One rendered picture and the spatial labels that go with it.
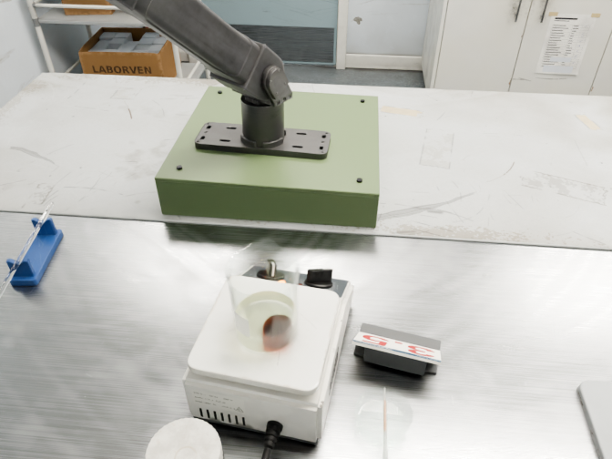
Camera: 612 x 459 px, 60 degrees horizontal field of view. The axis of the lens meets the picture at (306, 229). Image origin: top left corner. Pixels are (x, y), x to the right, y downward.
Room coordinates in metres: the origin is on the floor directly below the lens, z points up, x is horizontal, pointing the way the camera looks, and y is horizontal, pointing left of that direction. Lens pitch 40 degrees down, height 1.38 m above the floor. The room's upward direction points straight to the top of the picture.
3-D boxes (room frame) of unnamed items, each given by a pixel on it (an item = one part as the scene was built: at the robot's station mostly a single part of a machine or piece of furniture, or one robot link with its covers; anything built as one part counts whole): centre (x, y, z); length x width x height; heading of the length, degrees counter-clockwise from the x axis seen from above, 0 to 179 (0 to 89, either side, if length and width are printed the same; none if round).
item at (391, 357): (0.36, -0.10, 0.92); 0.09 x 0.06 x 0.04; 73
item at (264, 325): (0.32, 0.04, 1.03); 0.07 x 0.06 x 0.08; 2
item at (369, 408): (0.28, -0.07, 0.91); 0.06 x 0.06 x 0.02
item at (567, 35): (2.60, -1.28, 0.40); 0.24 x 0.01 x 0.30; 84
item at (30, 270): (0.51, 0.35, 0.92); 0.10 x 0.03 x 0.04; 1
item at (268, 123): (0.71, 0.06, 1.00); 0.20 x 0.07 x 0.08; 82
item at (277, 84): (0.70, 0.07, 1.06); 0.09 x 0.06 x 0.06; 51
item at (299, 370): (0.32, 0.04, 0.98); 0.12 x 0.12 x 0.01; 77
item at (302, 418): (0.35, 0.03, 0.94); 0.22 x 0.13 x 0.08; 167
